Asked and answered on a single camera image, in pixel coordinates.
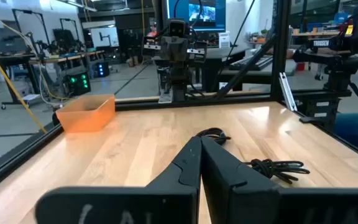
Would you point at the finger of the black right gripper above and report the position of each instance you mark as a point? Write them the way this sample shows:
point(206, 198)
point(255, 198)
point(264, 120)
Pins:
point(181, 48)
point(167, 48)

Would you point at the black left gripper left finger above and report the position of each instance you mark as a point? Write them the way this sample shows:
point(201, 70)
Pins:
point(166, 202)

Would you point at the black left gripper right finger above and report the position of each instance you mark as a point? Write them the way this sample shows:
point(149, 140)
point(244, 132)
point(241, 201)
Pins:
point(235, 196)

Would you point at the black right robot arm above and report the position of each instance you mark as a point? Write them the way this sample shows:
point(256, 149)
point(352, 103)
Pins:
point(179, 81)

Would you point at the computer monitor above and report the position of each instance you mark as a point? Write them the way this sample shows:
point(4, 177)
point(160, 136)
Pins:
point(179, 12)

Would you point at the black desk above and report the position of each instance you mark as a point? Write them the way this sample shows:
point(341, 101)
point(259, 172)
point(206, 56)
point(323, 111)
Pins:
point(222, 62)

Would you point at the white card sign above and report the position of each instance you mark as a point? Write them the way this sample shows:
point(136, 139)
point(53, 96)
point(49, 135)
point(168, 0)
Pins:
point(224, 40)

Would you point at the white display board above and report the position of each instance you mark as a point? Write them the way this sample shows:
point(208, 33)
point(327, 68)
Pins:
point(104, 37)

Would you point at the computer tower with blue light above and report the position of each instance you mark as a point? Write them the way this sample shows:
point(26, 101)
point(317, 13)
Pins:
point(102, 70)

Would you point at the black keyboard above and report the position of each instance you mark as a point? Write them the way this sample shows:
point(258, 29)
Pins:
point(250, 63)

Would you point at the computer tower with green lights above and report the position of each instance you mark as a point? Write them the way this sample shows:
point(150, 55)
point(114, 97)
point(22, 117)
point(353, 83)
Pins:
point(78, 82)

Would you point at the wooden workbench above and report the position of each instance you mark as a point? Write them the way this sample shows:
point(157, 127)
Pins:
point(57, 58)

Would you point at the orange plastic bin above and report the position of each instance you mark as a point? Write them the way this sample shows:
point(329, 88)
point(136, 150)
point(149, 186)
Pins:
point(85, 121)

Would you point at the red container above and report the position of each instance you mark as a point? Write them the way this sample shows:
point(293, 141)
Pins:
point(301, 66)

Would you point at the black stand with yellow tag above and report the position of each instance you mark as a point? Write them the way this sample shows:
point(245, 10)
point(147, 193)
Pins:
point(337, 77)

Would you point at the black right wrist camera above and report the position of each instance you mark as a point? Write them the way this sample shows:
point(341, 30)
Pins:
point(177, 28)

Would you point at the black aluminium table frame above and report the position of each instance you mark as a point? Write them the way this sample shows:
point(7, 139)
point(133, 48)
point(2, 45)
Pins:
point(166, 104)

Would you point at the silver metal bracket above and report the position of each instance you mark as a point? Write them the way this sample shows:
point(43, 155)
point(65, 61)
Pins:
point(287, 91)

